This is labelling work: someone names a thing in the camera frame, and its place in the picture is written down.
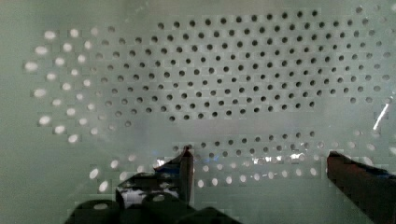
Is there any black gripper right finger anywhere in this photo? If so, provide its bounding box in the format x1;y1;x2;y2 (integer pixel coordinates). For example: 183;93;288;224
327;151;396;224

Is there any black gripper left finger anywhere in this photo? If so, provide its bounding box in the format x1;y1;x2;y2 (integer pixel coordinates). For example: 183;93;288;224
115;146;193;209

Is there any green plastic strainer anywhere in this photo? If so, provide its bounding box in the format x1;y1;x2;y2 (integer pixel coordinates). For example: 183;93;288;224
1;0;395;224

